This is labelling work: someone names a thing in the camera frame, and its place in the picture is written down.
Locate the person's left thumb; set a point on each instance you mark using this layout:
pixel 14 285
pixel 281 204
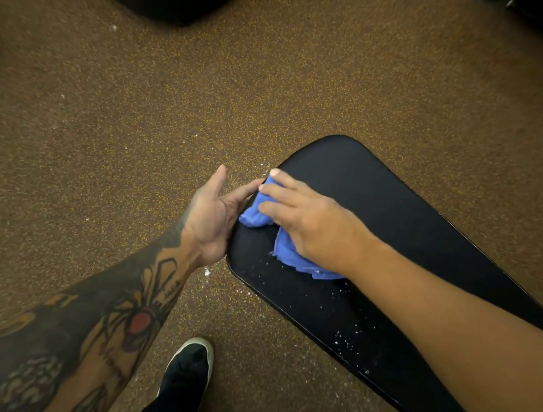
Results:
pixel 214 183

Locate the person's right fingers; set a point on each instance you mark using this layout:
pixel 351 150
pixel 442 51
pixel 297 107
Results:
pixel 285 195

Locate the black shoe with white sole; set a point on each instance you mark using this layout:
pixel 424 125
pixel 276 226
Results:
pixel 189 367

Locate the blue cleaning cloth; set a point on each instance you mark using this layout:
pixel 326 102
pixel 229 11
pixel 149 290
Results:
pixel 287 255

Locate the person's left forearm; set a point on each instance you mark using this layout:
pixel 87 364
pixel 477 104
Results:
pixel 86 328

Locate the person's right forearm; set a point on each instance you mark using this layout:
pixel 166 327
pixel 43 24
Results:
pixel 472 349

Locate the black padded bench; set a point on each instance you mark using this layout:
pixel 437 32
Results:
pixel 354 184

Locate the person's right hand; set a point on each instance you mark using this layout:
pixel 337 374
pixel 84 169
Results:
pixel 316 229

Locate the person's left hand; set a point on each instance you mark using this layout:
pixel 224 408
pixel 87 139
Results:
pixel 212 223

